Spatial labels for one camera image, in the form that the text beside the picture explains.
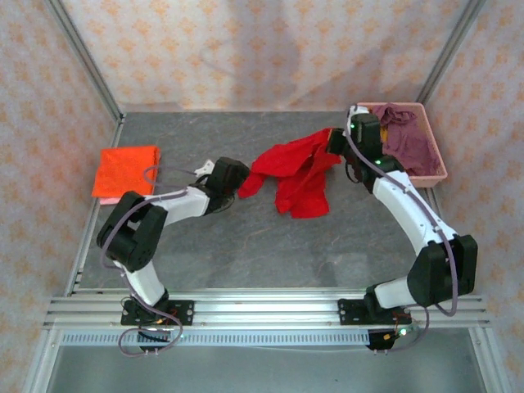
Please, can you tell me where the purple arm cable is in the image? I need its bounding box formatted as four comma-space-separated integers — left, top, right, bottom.
346, 104, 459, 357
99, 165, 206, 358

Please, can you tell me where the red t-shirt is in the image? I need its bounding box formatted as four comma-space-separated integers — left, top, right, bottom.
237, 127, 343, 221

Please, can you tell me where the purple t-shirt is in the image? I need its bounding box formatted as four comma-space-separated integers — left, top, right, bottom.
370, 103, 443, 176

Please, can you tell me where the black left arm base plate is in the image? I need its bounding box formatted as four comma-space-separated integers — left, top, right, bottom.
120, 300, 195, 328

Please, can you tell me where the aluminium frame post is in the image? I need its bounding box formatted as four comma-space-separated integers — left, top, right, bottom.
43, 0, 124, 124
415, 0, 488, 106

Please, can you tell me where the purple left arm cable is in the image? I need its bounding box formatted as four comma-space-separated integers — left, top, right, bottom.
99, 165, 206, 358

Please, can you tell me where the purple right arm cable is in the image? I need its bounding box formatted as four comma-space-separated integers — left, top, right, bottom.
346, 104, 459, 357

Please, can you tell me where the aluminium mounting rail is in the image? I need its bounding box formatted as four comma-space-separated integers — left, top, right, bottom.
43, 288, 490, 328

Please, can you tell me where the pink plastic basket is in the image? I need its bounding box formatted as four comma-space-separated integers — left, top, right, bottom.
354, 102, 449, 189

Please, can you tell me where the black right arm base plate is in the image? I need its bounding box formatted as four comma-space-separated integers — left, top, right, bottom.
337, 298, 413, 328

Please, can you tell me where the slotted grey cable duct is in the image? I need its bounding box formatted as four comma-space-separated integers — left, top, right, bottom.
61, 330, 372, 347

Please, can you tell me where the folded orange t-shirt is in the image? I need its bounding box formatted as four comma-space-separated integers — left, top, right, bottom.
91, 145, 162, 198

